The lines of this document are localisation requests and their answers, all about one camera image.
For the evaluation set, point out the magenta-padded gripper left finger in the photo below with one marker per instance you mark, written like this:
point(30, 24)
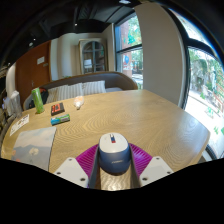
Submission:
point(71, 171)

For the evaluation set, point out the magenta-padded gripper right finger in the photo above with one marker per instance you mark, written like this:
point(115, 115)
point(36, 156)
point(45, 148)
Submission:
point(155, 170)

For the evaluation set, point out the blue and white computer mouse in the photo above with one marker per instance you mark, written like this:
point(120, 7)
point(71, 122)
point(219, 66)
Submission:
point(114, 155)

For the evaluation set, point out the small teal box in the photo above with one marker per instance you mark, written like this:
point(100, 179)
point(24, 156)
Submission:
point(60, 119)

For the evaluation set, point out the black flat box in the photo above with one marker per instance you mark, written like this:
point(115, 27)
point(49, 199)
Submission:
point(57, 108)

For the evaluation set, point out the white orange squeeze tube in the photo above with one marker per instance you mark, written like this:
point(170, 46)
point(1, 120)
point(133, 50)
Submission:
point(78, 102)

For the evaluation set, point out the white printed sticker sheet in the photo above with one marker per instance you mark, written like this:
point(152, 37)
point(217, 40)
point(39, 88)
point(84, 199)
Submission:
point(19, 125)

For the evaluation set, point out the striped cushion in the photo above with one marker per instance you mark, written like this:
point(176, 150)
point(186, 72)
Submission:
point(94, 87)
point(52, 95)
point(70, 91)

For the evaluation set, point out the green drink can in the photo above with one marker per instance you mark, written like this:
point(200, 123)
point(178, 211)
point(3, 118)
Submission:
point(37, 100)

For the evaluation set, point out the clear plastic shaker bottle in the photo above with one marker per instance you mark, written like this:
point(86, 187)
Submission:
point(15, 105)

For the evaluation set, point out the large curved glass window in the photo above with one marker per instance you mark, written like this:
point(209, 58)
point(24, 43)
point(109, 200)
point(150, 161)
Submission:
point(205, 86)

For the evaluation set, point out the grey curved sofa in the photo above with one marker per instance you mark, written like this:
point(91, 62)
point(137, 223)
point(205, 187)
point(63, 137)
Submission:
point(113, 79)

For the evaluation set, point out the brown wooden door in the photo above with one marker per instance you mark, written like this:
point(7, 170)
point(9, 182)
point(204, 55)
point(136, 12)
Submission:
point(31, 75)

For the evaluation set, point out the white door sign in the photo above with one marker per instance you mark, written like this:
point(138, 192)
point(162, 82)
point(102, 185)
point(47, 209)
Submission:
point(40, 60)

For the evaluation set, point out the grey arched glass cabinet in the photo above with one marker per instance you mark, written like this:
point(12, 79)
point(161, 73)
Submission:
point(93, 56)

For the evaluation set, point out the black framed window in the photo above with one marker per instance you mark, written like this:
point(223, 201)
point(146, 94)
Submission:
point(129, 50)

